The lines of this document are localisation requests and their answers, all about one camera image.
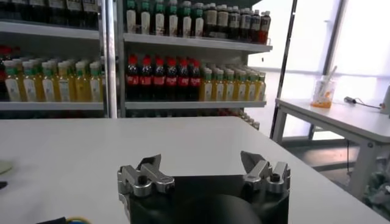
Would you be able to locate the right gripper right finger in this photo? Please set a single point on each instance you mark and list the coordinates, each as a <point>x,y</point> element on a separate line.
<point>274,179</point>

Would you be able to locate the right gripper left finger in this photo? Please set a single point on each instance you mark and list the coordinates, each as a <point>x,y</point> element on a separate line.
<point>134,179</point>

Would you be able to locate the light green shirt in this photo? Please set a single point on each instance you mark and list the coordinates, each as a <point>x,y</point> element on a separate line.
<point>3,166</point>

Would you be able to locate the white grey clothes pile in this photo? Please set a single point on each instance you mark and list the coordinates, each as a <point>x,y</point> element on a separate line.
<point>377,188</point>

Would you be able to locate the plastic cup orange liquid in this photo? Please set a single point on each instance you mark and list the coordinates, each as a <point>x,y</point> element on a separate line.
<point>322,103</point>

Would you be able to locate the yellow drink bottle green label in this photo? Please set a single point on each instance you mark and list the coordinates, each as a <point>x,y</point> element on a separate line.
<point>240,89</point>
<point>64,88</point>
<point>30,88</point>
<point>81,88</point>
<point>218,89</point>
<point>48,88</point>
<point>207,89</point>
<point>96,88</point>
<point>12,88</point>
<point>251,89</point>
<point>261,89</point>
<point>229,89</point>

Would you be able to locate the grey metal shelf rack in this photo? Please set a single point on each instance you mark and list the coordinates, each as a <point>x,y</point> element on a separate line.
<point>45,106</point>
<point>195,105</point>

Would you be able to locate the cola bottle red cap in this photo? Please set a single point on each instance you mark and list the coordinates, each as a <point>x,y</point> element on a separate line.
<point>133,82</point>
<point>171,82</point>
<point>146,82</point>
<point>183,82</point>
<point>195,82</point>
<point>159,82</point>

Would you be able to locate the black metal pole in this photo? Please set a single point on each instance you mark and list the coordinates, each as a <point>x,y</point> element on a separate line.
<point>285,61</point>

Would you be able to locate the white stirrer stick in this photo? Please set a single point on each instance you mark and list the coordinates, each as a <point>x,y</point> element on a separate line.
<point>332,73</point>

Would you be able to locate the dark bottle blue white label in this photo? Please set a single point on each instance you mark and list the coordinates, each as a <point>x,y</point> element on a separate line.
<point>56,9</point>
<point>73,10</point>
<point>245,25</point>
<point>234,24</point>
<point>90,11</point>

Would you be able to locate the dark tea bottle green cap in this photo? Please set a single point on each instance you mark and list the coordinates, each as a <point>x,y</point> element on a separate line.
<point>145,22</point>
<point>173,25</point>
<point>131,21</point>
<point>198,25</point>
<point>186,25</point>
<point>159,24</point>

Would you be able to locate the grey metal pole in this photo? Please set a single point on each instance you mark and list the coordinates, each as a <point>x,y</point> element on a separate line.
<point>335,30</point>

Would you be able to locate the dark bottle beige label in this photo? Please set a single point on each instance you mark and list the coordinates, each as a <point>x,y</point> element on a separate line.
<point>211,21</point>
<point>222,21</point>

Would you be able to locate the white metal frame table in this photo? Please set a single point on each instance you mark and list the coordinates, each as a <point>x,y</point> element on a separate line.
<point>335,118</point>

